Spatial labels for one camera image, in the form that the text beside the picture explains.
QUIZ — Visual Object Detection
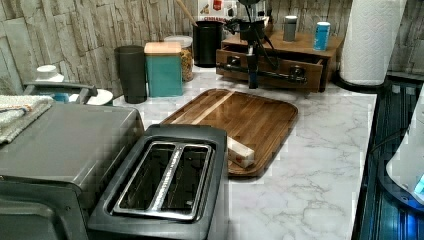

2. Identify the dark grey tall canister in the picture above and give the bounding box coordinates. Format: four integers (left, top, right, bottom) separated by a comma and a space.
114, 45, 147, 104

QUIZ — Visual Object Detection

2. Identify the wooden drawer with black handle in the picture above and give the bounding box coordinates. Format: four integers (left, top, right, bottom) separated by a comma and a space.
216, 45, 326, 92

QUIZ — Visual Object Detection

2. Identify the white plate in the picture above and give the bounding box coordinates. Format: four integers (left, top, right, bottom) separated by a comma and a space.
69, 89, 113, 106

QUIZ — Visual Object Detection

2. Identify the colourful box at wall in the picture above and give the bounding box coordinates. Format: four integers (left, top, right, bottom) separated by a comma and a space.
195, 0, 237, 22

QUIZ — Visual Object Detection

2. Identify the teal canister with wooden lid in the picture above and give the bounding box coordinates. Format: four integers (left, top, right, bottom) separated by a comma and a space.
144, 42, 183, 97

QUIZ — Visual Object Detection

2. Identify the wooden drawer cabinet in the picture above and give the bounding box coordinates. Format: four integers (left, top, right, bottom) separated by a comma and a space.
220, 30, 343, 92

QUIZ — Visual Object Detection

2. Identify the white paper towel roll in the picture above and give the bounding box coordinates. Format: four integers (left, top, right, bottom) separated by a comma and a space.
340, 0, 407, 86

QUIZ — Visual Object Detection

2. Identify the black utensil holder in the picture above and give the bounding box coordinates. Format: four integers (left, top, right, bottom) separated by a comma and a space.
193, 21, 223, 68

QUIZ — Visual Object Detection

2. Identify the grey pan handle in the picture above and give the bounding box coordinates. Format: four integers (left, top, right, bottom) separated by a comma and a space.
23, 81, 98, 104

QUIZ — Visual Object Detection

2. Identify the wooden cutting board tray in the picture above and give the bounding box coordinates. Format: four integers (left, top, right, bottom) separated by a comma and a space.
163, 89, 298, 178

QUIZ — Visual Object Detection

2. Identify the folded beige towel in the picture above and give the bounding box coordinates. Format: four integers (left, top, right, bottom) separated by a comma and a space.
0, 95, 54, 144

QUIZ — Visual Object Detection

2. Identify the grey toaster oven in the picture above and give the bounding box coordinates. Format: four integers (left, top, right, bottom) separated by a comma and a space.
0, 104, 144, 240

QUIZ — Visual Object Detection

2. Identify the wooden spoon handle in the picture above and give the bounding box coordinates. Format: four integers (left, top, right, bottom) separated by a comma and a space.
175, 0, 198, 27

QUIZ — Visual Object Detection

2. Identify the blue can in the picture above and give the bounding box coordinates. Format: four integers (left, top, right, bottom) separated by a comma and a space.
313, 22, 331, 51

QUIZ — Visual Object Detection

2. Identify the white cup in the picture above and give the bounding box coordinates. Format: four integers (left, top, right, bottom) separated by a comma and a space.
36, 65, 64, 82

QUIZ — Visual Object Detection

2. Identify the glass jar with cereal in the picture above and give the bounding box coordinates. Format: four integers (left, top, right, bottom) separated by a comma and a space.
164, 35, 193, 82

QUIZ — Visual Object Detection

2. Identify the black two-slot toaster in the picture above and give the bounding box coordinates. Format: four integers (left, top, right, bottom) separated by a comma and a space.
88, 124, 229, 240

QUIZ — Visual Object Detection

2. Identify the grey shaker bottle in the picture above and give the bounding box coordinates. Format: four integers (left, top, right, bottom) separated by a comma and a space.
283, 15, 297, 42

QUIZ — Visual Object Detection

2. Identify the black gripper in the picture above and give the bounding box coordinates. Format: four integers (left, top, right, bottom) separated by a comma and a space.
225, 18, 266, 89

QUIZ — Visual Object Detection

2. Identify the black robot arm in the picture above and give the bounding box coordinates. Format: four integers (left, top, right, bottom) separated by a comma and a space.
224, 0, 264, 89

